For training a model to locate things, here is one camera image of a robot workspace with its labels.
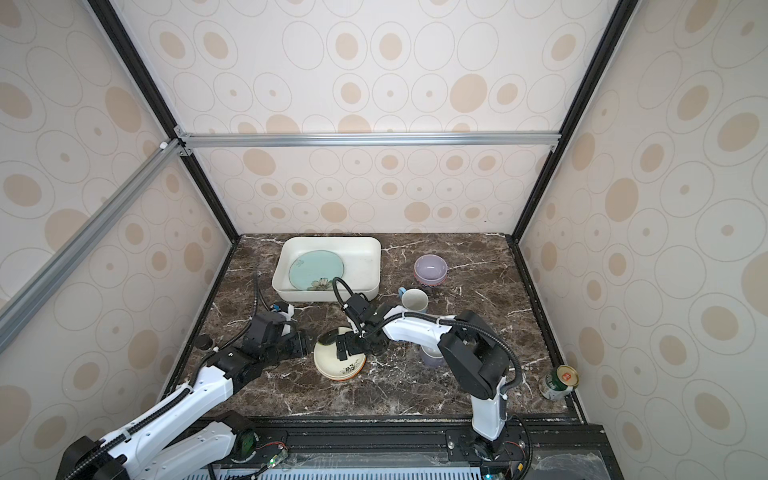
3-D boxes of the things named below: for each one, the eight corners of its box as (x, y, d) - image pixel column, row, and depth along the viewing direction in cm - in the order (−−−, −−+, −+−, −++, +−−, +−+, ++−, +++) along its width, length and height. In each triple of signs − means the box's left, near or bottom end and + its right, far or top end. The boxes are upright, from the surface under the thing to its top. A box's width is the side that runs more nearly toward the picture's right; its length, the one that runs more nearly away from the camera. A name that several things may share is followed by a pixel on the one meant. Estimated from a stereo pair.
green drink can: (540, 401, 83) (558, 388, 74) (534, 379, 87) (550, 364, 78) (563, 401, 83) (583, 388, 74) (555, 379, 87) (574, 364, 78)
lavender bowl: (414, 292, 106) (416, 279, 100) (413, 268, 113) (414, 254, 106) (446, 292, 106) (450, 279, 100) (443, 268, 113) (446, 254, 107)
